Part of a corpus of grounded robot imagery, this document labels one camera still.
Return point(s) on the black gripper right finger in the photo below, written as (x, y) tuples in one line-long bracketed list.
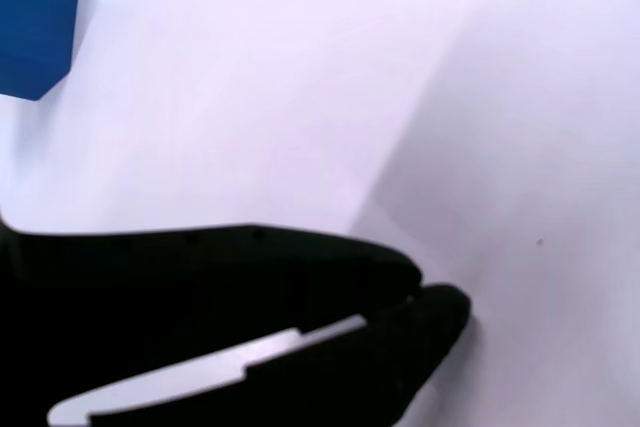
[(350, 377)]

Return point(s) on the blue cube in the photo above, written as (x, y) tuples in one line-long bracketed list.
[(30, 37)]

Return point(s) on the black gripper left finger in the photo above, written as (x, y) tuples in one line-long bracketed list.
[(200, 287)]

